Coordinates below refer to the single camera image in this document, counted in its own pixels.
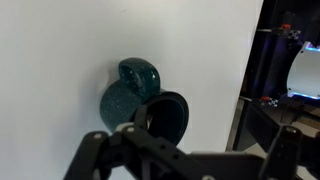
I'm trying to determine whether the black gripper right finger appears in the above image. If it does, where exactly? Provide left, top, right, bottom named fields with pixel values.
left=244, top=104, right=320, bottom=180

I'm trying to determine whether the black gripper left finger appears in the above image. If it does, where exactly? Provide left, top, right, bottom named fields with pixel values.
left=63, top=105, right=207, bottom=180

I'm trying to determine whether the dark blue speckled mug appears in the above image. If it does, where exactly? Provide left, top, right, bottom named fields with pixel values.
left=99, top=57, right=189, bottom=145

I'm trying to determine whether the orange white marker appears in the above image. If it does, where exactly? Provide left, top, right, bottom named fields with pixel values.
left=147, top=114, right=153, bottom=129

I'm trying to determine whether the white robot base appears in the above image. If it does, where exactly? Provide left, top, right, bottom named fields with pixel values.
left=287, top=41, right=320, bottom=100

